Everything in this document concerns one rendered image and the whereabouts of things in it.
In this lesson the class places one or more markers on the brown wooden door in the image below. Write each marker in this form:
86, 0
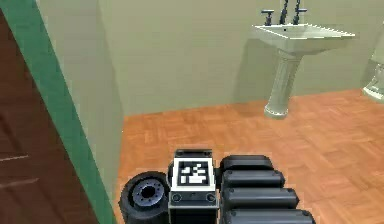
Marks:
33, 150

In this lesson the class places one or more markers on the dark sink faucet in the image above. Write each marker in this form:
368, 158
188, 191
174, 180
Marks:
284, 15

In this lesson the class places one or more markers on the white toilet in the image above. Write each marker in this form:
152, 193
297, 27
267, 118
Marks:
376, 76

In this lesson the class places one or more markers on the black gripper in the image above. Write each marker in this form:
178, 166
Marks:
145, 196

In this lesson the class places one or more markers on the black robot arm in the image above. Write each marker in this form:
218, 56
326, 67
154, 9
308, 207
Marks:
256, 196

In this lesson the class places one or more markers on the white pedestal sink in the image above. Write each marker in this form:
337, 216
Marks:
293, 46

